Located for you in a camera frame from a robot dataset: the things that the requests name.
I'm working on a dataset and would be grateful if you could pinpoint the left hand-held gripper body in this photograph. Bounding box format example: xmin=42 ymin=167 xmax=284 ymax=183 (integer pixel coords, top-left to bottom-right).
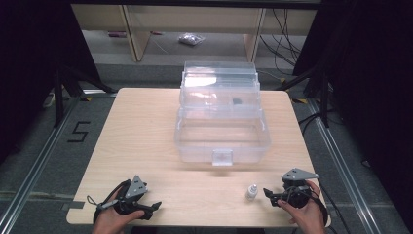
xmin=111 ymin=175 xmax=154 ymax=220

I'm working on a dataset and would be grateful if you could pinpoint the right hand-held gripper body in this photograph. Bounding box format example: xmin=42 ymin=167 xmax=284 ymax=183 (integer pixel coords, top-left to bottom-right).
xmin=280 ymin=167 xmax=319 ymax=210

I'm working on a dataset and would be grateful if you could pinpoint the small white dropper bottle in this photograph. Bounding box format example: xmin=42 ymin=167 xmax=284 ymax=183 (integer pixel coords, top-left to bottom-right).
xmin=244 ymin=183 xmax=259 ymax=201

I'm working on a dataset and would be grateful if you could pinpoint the clear plastic storage box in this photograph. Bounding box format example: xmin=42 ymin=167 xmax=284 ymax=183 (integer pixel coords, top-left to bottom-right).
xmin=173 ymin=60 xmax=272 ymax=168

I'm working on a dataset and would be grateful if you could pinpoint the person's right hand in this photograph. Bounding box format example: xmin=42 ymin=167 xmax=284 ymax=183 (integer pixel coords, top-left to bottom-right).
xmin=277 ymin=179 xmax=327 ymax=234

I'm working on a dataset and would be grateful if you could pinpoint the person's left hand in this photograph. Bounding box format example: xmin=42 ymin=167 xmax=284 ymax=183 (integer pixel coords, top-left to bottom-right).
xmin=92 ymin=187 xmax=146 ymax=234

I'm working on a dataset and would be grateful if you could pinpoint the black metal stand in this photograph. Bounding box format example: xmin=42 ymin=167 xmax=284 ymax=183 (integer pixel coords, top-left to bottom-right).
xmin=53 ymin=63 xmax=119 ymax=129
xmin=275 ymin=63 xmax=333 ymax=129

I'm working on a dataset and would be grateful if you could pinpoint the dark curtain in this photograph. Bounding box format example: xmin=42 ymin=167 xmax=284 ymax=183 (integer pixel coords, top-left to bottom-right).
xmin=291 ymin=0 xmax=413 ymax=233
xmin=0 ymin=0 xmax=102 ymax=165

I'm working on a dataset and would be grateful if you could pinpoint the beige wooden shelf unit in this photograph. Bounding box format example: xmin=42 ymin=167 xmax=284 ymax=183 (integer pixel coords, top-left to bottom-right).
xmin=71 ymin=3 xmax=319 ymax=63

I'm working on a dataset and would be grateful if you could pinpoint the clear plastic bag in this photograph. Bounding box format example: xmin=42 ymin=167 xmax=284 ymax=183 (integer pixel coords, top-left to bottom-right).
xmin=177 ymin=32 xmax=207 ymax=47

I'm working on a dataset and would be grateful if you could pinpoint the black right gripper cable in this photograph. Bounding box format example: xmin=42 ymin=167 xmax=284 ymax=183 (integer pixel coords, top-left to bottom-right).
xmin=311 ymin=178 xmax=354 ymax=234

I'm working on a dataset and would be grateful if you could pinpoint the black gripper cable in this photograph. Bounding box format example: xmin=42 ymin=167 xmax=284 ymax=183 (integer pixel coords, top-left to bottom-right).
xmin=311 ymin=178 xmax=354 ymax=234
xmin=86 ymin=180 xmax=129 ymax=226

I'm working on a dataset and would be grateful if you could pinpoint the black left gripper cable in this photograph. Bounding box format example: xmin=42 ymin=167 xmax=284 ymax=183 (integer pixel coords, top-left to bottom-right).
xmin=86 ymin=180 xmax=129 ymax=226

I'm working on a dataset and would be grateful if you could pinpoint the aluminium floor rail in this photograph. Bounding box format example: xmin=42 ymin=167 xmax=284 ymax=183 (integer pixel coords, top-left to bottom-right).
xmin=0 ymin=97 xmax=83 ymax=234
xmin=306 ymin=97 xmax=386 ymax=234

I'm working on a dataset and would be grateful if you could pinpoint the black floor cable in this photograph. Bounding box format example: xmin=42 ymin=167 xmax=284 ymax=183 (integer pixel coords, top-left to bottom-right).
xmin=297 ymin=109 xmax=339 ymax=136

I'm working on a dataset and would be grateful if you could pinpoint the bundle of black cables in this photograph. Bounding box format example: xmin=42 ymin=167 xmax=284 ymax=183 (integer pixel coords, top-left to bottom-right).
xmin=258 ymin=8 xmax=304 ymax=68

